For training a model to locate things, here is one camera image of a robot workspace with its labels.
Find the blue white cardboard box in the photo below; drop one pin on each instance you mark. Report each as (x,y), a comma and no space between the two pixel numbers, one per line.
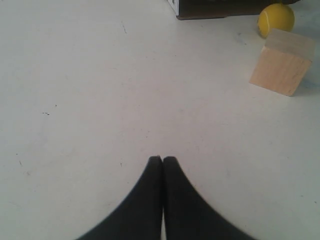
(214,9)

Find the yellow tennis ball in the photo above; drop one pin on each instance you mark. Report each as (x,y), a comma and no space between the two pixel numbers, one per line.
(275,16)

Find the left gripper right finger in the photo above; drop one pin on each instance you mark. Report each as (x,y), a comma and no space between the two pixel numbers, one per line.
(187,216)

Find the light wooden cube block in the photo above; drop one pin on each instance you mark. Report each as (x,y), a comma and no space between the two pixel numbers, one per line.
(283,62)

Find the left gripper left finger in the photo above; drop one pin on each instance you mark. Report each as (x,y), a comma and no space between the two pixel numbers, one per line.
(139,215)

